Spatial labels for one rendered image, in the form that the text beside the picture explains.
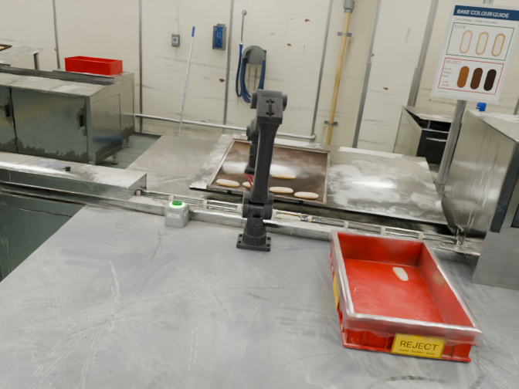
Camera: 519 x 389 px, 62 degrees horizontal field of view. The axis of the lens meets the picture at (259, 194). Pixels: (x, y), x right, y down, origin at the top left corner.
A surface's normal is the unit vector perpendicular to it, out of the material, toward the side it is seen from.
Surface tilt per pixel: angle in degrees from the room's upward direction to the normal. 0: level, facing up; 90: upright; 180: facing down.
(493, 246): 90
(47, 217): 90
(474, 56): 90
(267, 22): 90
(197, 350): 0
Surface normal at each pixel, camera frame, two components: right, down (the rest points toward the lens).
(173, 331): 0.09, -0.92
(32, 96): -0.16, 0.36
